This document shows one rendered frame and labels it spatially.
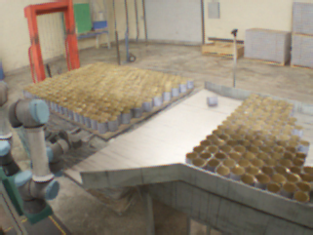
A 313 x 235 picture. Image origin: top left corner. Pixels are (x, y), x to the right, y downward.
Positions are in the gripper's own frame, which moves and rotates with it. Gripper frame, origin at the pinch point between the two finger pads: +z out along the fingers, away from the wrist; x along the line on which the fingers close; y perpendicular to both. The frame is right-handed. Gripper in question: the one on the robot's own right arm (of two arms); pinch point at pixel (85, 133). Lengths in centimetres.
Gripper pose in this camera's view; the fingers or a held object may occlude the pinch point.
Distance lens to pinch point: 158.2
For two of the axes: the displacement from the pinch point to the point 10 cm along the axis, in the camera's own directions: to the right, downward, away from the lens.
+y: 0.4, 9.0, 4.4
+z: 5.8, -3.8, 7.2
